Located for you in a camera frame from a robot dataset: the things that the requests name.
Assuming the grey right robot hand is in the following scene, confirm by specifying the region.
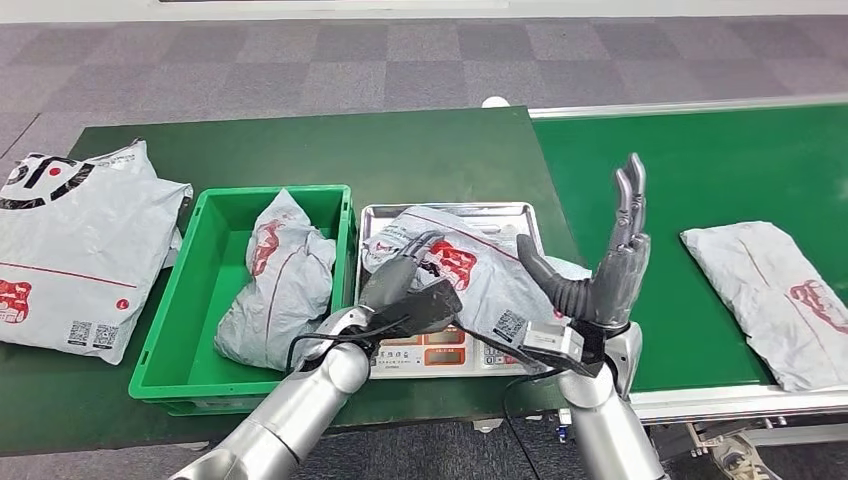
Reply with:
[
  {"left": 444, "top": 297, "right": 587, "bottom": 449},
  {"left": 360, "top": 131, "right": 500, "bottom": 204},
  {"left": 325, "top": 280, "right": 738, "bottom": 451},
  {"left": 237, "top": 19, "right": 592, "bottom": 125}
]
[{"left": 515, "top": 153, "right": 653, "bottom": 331}]

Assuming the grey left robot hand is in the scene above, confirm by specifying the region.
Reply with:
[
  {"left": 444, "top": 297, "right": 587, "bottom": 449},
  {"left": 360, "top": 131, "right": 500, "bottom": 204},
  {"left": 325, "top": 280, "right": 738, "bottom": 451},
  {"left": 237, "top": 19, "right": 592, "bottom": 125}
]
[{"left": 357, "top": 230, "right": 446, "bottom": 313}]

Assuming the grey red-print parcel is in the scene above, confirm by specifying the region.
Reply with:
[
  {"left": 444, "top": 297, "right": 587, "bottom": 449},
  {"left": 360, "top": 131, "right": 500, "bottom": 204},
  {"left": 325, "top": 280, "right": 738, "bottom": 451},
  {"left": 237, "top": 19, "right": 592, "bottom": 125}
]
[{"left": 213, "top": 188, "right": 338, "bottom": 372}]

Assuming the grey parcel red logo text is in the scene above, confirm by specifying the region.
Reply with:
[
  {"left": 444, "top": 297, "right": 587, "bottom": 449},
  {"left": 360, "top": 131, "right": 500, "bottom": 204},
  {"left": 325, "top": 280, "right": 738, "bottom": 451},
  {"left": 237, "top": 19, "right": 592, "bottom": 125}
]
[{"left": 360, "top": 205, "right": 593, "bottom": 352}]

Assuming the pale grey parcel red stripe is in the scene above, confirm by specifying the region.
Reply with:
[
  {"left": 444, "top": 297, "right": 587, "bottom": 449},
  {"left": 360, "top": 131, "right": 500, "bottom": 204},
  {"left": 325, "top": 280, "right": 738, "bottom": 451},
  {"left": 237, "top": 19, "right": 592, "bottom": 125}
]
[{"left": 680, "top": 220, "right": 848, "bottom": 393}]

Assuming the green conveyor belt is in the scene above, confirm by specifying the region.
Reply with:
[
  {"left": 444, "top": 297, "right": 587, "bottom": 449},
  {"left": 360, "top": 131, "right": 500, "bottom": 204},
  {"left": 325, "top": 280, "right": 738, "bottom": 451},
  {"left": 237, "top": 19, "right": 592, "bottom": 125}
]
[{"left": 531, "top": 104, "right": 848, "bottom": 392}]

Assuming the white electronic scale steel tray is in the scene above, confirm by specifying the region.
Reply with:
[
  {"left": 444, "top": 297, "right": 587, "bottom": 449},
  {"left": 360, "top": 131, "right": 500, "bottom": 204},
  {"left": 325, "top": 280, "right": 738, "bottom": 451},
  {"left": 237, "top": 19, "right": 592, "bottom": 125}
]
[{"left": 354, "top": 201, "right": 564, "bottom": 380}]

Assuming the green plastic crate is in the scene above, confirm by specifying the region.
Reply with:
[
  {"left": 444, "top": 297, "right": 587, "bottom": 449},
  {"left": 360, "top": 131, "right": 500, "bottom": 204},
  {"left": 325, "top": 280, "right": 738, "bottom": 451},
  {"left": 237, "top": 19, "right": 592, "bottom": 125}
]
[{"left": 129, "top": 185, "right": 359, "bottom": 417}]

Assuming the grey sneaker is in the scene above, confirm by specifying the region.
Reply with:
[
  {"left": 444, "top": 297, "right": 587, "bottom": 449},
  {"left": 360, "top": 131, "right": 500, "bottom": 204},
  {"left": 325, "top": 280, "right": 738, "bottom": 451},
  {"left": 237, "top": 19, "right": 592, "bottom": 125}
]
[{"left": 708, "top": 433, "right": 783, "bottom": 480}]

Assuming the large white black-print mailer bag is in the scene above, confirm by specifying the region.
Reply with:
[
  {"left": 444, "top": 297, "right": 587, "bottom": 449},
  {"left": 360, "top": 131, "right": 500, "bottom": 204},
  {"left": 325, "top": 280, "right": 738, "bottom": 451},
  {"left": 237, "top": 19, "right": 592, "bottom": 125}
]
[{"left": 0, "top": 139, "right": 195, "bottom": 366}]

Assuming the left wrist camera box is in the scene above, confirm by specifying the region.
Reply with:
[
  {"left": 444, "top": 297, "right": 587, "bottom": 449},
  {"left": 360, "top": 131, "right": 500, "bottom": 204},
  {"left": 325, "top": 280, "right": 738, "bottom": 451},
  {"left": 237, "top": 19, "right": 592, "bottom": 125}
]
[{"left": 367, "top": 278, "right": 464, "bottom": 339}]

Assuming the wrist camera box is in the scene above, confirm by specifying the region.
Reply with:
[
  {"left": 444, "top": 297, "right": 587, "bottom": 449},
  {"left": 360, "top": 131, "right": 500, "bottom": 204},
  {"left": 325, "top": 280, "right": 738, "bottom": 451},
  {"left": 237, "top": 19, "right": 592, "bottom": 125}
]
[
  {"left": 519, "top": 321, "right": 605, "bottom": 379},
  {"left": 367, "top": 278, "right": 464, "bottom": 339}
]

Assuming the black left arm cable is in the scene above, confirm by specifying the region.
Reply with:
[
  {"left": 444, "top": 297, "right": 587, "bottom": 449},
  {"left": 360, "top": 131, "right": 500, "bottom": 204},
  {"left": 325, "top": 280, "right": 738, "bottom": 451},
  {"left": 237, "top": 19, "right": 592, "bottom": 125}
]
[{"left": 286, "top": 314, "right": 412, "bottom": 372}]

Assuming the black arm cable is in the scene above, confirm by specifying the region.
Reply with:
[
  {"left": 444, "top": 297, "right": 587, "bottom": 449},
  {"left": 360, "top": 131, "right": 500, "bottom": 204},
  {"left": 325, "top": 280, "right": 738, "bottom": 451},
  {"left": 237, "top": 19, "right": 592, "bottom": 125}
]
[
  {"left": 453, "top": 321, "right": 571, "bottom": 480},
  {"left": 286, "top": 314, "right": 412, "bottom": 372}
]

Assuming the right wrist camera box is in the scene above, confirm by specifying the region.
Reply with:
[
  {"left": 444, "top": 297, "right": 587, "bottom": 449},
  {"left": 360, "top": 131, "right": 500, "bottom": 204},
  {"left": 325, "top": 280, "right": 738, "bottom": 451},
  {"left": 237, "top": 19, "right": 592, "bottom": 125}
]
[{"left": 519, "top": 321, "right": 605, "bottom": 379}]

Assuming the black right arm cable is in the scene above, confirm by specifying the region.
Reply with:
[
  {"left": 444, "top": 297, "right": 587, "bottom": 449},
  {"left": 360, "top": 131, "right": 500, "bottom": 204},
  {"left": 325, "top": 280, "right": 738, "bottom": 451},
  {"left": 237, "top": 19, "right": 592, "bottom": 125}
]
[{"left": 453, "top": 321, "right": 571, "bottom": 480}]

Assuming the small white bracket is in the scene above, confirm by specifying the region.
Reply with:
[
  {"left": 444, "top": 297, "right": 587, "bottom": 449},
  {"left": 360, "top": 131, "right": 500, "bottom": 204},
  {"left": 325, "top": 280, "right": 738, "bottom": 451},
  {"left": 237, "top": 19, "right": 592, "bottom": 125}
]
[{"left": 471, "top": 415, "right": 541, "bottom": 435}]

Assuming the aluminium conveyor frame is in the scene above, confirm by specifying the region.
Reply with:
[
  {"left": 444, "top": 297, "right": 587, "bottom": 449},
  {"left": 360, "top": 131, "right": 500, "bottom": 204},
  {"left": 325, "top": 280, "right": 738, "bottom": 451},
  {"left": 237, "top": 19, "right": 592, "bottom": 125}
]
[{"left": 527, "top": 92, "right": 848, "bottom": 452}]

